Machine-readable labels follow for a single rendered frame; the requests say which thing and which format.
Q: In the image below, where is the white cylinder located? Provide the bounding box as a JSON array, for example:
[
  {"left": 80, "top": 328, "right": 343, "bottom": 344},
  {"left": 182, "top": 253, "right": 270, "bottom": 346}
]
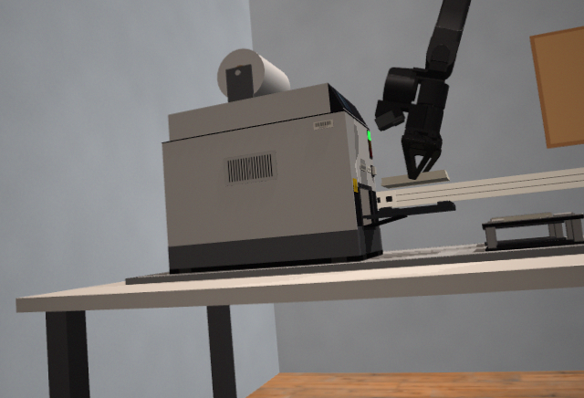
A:
[{"left": 217, "top": 48, "right": 290, "bottom": 97}]

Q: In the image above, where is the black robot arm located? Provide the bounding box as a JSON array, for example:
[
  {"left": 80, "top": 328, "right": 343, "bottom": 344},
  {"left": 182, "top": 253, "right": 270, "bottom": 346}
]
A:
[{"left": 375, "top": 0, "right": 471, "bottom": 131}]

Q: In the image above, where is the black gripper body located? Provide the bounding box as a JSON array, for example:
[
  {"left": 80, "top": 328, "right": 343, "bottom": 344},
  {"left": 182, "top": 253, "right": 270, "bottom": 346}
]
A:
[{"left": 402, "top": 105, "right": 443, "bottom": 152}]

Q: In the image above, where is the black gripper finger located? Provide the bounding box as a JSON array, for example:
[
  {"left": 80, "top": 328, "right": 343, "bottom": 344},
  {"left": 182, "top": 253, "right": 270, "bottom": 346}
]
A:
[
  {"left": 409, "top": 149, "right": 441, "bottom": 173},
  {"left": 401, "top": 138, "right": 437, "bottom": 180}
]

